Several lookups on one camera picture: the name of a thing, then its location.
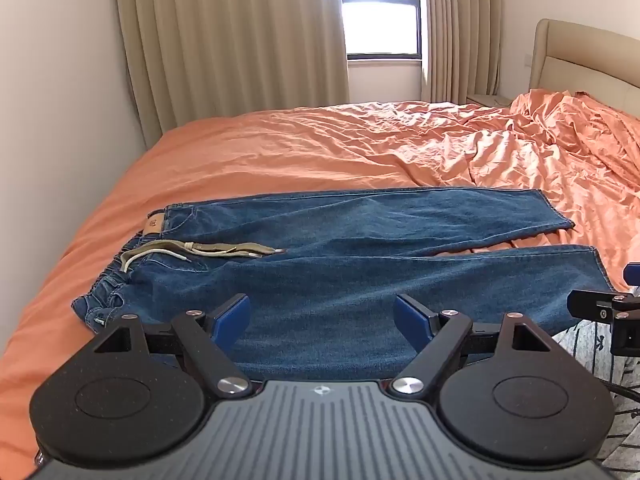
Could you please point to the beige padded headboard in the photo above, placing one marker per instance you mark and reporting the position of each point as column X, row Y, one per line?
column 575, row 60

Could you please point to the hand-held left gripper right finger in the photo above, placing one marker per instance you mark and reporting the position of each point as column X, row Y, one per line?
column 407, row 317

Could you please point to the blue denim pants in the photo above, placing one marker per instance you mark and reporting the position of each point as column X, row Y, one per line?
column 350, row 285

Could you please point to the beige nightstand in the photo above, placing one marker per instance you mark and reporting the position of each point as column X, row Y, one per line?
column 487, row 99

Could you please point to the bed with orange sheet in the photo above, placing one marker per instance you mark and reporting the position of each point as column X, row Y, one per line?
column 280, row 150

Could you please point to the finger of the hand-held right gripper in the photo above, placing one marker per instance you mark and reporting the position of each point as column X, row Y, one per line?
column 592, row 305
column 632, row 277

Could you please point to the wide beige curtain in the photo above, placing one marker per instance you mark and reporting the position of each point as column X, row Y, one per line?
column 225, row 35

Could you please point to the narrow beige curtain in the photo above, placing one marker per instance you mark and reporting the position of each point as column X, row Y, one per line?
column 460, row 25

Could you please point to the dark framed window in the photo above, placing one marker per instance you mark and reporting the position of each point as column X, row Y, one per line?
column 382, row 15

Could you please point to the person's grey patterned clothing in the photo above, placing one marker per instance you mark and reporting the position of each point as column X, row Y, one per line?
column 620, row 435

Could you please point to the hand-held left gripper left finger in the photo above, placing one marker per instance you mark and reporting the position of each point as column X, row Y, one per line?
column 231, row 317

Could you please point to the orange crumpled duvet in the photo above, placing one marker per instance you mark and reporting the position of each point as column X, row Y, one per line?
column 575, row 150

